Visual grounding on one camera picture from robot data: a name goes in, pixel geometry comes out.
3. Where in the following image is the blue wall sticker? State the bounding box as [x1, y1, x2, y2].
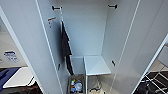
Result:
[2, 50, 20, 64]

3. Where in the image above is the white wire drying rack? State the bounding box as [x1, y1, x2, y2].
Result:
[142, 67, 168, 92]

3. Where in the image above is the white wardrobe door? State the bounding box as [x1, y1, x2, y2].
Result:
[112, 0, 168, 94]
[0, 0, 70, 94]

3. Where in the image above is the white wardrobe shelf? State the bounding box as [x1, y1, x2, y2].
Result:
[82, 54, 113, 77]

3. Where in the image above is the dark clothes rod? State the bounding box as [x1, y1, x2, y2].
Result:
[51, 3, 119, 11]

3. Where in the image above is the orange white warning label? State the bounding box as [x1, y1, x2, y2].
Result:
[46, 15, 57, 28]

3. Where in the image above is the white clothes hanger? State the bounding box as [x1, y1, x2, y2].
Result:
[59, 8, 66, 25]

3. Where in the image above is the pale blue white bundle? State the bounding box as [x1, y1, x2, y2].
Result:
[74, 81, 83, 93]

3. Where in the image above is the white wardrobe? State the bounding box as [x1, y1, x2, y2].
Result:
[34, 0, 133, 94]

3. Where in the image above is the blue plastic object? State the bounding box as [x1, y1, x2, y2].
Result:
[0, 66, 21, 90]

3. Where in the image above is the white flat board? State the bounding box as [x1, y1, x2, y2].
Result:
[2, 66, 36, 89]

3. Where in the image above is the brown storage basket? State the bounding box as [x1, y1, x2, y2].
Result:
[67, 73, 86, 94]

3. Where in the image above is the black hanging garment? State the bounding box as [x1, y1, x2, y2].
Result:
[59, 20, 75, 76]

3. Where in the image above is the small dark door hinge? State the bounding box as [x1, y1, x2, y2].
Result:
[56, 62, 62, 71]
[110, 59, 117, 67]

